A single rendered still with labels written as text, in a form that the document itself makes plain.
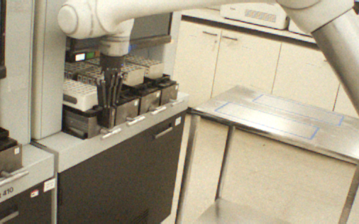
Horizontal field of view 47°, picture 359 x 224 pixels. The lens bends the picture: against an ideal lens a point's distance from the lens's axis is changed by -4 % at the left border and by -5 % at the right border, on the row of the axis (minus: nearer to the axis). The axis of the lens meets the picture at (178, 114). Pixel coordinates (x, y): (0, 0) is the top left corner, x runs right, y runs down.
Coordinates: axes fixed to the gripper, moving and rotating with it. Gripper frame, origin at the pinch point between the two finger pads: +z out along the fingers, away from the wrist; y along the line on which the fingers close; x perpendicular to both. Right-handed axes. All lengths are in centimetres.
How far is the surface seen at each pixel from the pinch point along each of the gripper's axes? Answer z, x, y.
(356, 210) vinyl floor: 80, 84, -156
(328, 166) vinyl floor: 80, 56, -214
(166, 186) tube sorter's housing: 49, -2, -54
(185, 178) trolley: 24.6, 19.3, -24.2
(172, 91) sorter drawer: 1.8, -2.2, -47.3
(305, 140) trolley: -2, 57, -26
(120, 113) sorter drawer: 2.2, -2.1, -10.9
